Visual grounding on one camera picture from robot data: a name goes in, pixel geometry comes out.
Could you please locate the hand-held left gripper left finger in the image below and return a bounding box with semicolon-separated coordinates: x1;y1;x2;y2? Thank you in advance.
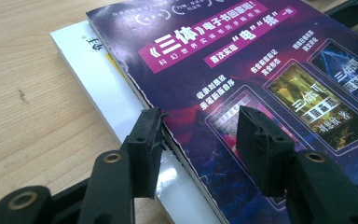
122;106;169;200

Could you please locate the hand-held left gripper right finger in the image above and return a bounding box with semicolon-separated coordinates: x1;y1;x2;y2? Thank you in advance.
235;105;296;198

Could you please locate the purple magazine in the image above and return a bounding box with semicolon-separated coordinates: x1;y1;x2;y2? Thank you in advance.
85;0;358;224

